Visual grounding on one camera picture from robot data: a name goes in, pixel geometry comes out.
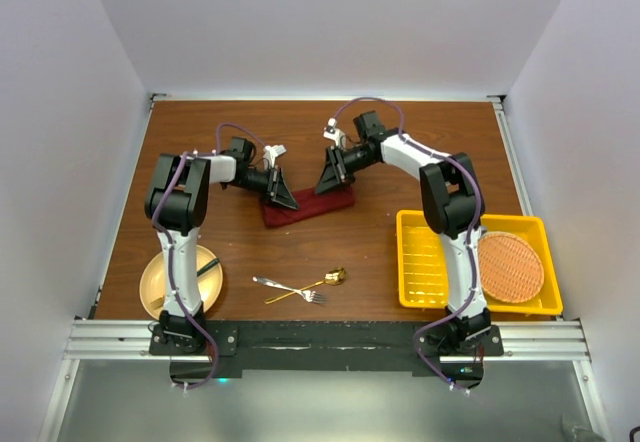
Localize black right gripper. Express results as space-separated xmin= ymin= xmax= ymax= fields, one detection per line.
xmin=316 ymin=145 xmax=378 ymax=196

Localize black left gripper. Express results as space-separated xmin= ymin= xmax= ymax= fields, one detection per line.
xmin=229 ymin=164 xmax=297 ymax=211

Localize dark red cloth napkin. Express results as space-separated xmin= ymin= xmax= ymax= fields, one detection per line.
xmin=261 ymin=186 xmax=355 ymax=228

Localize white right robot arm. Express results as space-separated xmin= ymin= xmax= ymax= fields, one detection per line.
xmin=315 ymin=111 xmax=491 ymax=355

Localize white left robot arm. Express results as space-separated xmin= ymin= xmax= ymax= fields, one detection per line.
xmin=144 ymin=137 xmax=299 ymax=354

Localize gold spoon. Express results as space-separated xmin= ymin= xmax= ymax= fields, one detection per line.
xmin=264 ymin=267 xmax=347 ymax=305

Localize silver fork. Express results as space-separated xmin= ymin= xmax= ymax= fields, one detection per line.
xmin=252 ymin=277 xmax=327 ymax=304

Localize yellow plastic tray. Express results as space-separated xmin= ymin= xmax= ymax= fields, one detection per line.
xmin=396 ymin=210 xmax=564 ymax=316

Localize cream round plate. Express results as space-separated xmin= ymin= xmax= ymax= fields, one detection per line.
xmin=139 ymin=245 xmax=223 ymax=319

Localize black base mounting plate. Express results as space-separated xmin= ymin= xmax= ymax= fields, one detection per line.
xmin=148 ymin=320 xmax=505 ymax=388

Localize orange woven round mat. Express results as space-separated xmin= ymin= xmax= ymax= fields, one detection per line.
xmin=478 ymin=232 xmax=544 ymax=304

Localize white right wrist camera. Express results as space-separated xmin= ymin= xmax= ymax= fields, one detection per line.
xmin=323 ymin=118 xmax=347 ymax=149

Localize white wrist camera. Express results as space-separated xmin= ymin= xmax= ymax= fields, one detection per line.
xmin=323 ymin=118 xmax=347 ymax=149
xmin=262 ymin=144 xmax=286 ymax=169

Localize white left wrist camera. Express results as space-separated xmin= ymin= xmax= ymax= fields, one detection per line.
xmin=262 ymin=144 xmax=286 ymax=169

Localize aluminium right side rail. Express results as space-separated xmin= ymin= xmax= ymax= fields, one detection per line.
xmin=487 ymin=96 xmax=533 ymax=216

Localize aluminium rail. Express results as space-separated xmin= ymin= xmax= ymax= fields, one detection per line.
xmin=63 ymin=320 xmax=591 ymax=362
xmin=487 ymin=96 xmax=533 ymax=216

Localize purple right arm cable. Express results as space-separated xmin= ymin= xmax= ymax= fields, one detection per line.
xmin=329 ymin=96 xmax=485 ymax=394

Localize aluminium front rail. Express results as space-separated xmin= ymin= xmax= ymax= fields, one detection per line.
xmin=63 ymin=320 xmax=591 ymax=362

